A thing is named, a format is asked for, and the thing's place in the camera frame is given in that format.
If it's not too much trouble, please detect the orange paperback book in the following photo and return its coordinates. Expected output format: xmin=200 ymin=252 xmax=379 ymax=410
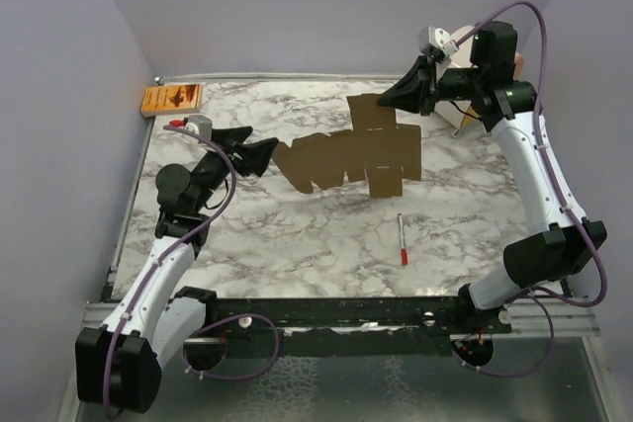
xmin=139 ymin=84 xmax=203 ymax=118

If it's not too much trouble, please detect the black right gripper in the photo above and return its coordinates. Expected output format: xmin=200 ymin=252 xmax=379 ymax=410
xmin=377 ymin=54 xmax=484 ymax=118

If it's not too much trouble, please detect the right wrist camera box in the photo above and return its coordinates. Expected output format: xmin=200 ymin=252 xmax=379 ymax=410
xmin=418 ymin=26 xmax=459 ymax=62

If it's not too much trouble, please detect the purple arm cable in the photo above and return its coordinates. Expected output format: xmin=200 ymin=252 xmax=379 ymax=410
xmin=447 ymin=0 xmax=608 ymax=378
xmin=101 ymin=123 xmax=281 ymax=418

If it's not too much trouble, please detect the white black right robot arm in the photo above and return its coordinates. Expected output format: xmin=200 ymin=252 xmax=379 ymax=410
xmin=378 ymin=21 xmax=607 ymax=334

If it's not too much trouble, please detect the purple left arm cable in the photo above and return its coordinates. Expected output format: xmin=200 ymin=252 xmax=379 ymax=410
xmin=101 ymin=123 xmax=281 ymax=418

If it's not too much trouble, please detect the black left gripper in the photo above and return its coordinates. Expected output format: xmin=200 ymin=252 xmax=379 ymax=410
xmin=191 ymin=126 xmax=277 ymax=212

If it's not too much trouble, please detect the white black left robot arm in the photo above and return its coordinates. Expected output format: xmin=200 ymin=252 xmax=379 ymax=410
xmin=75 ymin=125 xmax=279 ymax=421

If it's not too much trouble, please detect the brown cardboard box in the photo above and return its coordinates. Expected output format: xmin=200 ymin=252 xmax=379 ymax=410
xmin=272 ymin=94 xmax=422 ymax=199

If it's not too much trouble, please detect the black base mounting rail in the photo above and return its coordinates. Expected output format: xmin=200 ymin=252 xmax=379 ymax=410
xmin=180 ymin=288 xmax=511 ymax=366

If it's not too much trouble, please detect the red capped white marker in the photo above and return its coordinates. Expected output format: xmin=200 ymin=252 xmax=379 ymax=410
xmin=397 ymin=213 xmax=408 ymax=267

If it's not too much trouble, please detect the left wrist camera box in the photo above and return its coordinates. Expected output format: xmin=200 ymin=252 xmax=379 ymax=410
xmin=168 ymin=114 xmax=213 ymax=139

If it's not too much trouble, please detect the large white cylindrical roll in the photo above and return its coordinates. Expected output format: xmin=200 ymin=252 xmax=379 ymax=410
xmin=436 ymin=21 xmax=536 ymax=131

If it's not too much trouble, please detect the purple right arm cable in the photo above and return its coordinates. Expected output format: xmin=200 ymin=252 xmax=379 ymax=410
xmin=447 ymin=0 xmax=608 ymax=378

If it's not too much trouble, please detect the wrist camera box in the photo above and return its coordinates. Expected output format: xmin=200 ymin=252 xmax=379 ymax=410
xmin=418 ymin=26 xmax=459 ymax=62
xmin=168 ymin=114 xmax=213 ymax=139

